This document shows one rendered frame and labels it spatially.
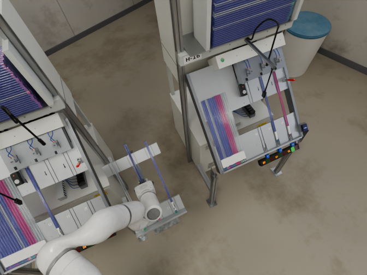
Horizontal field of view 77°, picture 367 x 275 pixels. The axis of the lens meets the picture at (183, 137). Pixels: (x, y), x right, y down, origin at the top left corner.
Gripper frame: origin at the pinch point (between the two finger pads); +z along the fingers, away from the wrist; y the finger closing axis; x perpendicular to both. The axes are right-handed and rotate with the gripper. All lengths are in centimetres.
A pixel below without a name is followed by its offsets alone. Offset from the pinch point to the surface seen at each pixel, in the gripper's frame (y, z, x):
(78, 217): 44.2, 14.8, 10.5
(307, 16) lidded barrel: -244, 116, -45
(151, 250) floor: 20, 45, 88
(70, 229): 52, 14, 15
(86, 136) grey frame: 22, 36, -30
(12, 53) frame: 23, -11, -81
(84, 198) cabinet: 45, 45, 15
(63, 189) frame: 55, 48, 2
